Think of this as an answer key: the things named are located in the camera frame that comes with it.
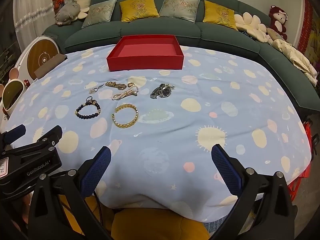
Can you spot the gold hoop earring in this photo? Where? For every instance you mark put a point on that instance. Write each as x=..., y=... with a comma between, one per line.
x=128, y=85

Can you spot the silver drop earring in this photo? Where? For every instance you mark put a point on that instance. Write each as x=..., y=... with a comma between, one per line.
x=95, y=90

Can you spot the dark green sofa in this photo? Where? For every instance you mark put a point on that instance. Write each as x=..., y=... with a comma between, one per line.
x=160, y=30

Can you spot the white device with round ears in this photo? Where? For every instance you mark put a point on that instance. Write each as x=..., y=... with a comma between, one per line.
x=12, y=92

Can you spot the large yellow floral cushion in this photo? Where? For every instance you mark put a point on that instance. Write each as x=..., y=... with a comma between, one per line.
x=138, y=8

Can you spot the grey pig plush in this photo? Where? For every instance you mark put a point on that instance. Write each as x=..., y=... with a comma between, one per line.
x=66, y=13

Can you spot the red bow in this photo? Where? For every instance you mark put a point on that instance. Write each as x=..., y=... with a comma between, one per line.
x=58, y=0

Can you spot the white curtain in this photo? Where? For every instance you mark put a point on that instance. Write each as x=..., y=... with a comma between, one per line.
x=32, y=10

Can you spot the white device with wooden disc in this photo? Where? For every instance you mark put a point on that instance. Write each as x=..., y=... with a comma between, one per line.
x=41, y=57

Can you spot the yellow stool cushion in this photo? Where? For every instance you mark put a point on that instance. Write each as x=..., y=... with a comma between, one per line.
x=160, y=225

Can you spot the silver wristwatch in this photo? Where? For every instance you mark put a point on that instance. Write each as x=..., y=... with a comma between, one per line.
x=165, y=92

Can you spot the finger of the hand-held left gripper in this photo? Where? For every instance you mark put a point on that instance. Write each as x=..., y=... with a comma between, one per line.
x=47, y=138
x=15, y=132

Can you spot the large grey floral cushion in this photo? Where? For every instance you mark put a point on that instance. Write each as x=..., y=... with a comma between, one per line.
x=100, y=13

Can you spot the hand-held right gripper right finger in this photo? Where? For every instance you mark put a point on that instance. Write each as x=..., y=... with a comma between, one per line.
x=227, y=172

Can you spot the small silver earring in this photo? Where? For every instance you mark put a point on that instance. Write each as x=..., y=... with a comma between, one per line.
x=172, y=87

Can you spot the red patterned wall hanging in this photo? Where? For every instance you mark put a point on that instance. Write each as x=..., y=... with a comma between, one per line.
x=310, y=30

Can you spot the blue planet print tablecloth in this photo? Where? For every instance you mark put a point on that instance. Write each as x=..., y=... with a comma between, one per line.
x=175, y=135

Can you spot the brown pouch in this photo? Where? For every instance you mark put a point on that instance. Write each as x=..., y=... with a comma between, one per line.
x=50, y=66

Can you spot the cream satin cloth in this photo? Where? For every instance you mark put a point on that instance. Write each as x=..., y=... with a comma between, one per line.
x=295, y=57

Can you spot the small grey floral cushion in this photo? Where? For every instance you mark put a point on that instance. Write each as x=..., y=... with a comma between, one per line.
x=180, y=7

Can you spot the small yellow floral cushion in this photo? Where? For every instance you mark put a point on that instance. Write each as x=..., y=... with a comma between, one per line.
x=220, y=15

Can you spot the red tray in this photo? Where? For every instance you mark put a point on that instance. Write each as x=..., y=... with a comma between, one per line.
x=145, y=60

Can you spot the red crate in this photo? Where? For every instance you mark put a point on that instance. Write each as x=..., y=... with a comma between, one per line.
x=298, y=180

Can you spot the white flower-shaped cushion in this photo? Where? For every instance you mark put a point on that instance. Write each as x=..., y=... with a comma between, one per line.
x=251, y=23

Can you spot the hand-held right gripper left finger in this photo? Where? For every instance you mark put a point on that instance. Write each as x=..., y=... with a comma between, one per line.
x=96, y=172

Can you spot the red monkey plush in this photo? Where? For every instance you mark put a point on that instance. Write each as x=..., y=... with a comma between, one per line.
x=278, y=21

